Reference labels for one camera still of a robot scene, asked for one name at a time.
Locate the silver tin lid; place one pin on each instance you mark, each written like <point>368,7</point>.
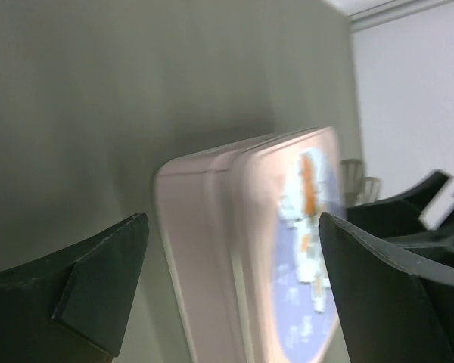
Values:
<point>273,193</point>

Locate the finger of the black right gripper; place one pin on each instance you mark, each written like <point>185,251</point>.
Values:
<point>397,219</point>

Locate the metal serving tongs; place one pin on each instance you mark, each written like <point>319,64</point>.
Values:
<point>358,187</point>

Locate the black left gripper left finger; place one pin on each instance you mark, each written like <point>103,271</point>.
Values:
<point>73,305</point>

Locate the pink cookie tin box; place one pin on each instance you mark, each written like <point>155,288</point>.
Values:
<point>192,223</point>

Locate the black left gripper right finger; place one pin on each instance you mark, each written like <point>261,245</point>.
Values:
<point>393,305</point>

